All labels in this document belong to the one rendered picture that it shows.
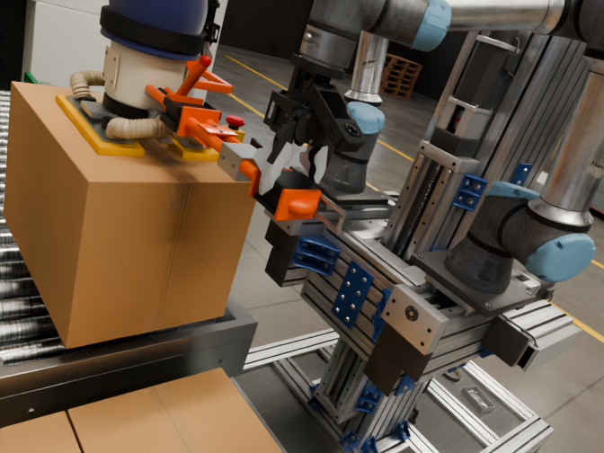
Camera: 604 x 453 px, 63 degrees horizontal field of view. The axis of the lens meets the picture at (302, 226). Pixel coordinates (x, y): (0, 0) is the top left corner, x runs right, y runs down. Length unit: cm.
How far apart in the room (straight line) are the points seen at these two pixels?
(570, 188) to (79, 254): 92
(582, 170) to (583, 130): 7
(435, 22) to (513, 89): 61
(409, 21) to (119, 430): 99
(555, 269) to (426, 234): 42
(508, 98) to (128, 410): 117
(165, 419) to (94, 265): 41
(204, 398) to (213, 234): 42
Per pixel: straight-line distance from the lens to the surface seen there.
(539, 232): 102
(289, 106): 74
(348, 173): 140
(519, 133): 133
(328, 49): 71
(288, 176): 78
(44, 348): 140
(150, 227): 108
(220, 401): 132
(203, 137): 94
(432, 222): 134
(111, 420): 124
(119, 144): 113
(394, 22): 74
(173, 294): 122
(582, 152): 98
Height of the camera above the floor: 148
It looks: 24 degrees down
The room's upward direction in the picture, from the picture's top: 19 degrees clockwise
